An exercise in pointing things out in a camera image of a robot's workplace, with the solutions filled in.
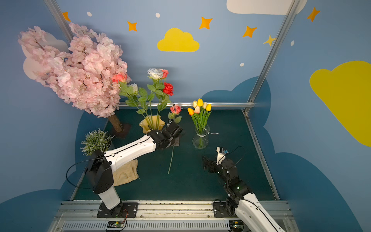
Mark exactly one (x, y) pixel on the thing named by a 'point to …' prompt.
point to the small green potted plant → (95, 140)
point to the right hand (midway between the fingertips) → (211, 155)
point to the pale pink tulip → (194, 103)
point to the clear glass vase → (200, 140)
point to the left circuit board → (115, 224)
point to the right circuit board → (236, 225)
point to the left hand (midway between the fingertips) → (175, 136)
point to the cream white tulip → (205, 105)
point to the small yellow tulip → (200, 103)
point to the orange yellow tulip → (191, 112)
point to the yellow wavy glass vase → (151, 122)
